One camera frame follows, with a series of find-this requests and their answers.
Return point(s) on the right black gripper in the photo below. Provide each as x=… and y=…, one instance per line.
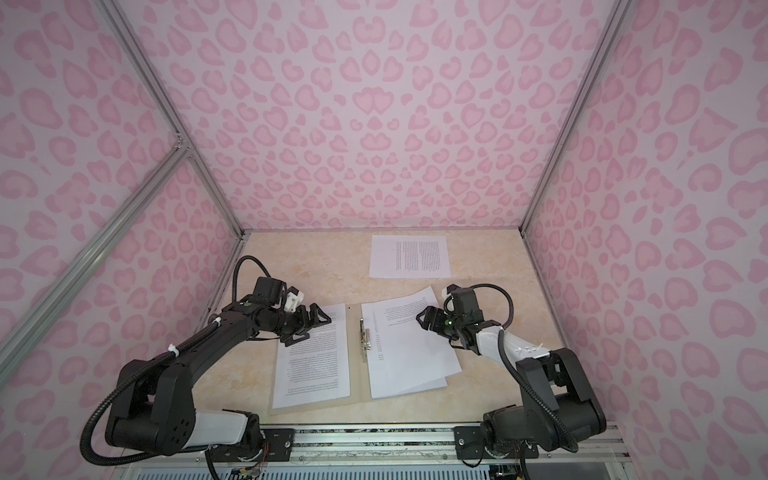
x=436, y=325

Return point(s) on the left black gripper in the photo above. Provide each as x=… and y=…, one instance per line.
x=315, y=321

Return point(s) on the large text sheet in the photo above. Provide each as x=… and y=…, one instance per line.
x=317, y=369

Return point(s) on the text sheet back overlapping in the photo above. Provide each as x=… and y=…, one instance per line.
x=398, y=340

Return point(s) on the beige paper folder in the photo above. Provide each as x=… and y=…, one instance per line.
x=358, y=345

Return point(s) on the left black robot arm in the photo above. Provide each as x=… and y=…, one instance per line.
x=152, y=412

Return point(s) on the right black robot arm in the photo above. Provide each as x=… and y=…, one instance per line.
x=559, y=408

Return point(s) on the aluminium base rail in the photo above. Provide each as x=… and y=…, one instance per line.
x=391, y=451

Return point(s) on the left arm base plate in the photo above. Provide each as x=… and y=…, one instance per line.
x=270, y=445

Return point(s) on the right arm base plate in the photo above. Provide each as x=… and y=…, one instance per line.
x=472, y=443

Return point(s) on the diagonal aluminium frame bar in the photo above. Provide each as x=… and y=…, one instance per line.
x=38, y=320

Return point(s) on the right corner aluminium post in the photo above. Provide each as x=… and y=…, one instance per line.
x=620, y=15

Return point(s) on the corner aluminium post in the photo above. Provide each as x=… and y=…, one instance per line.
x=129, y=42
x=620, y=15

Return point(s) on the left corner aluminium post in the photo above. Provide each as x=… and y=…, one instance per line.
x=129, y=42

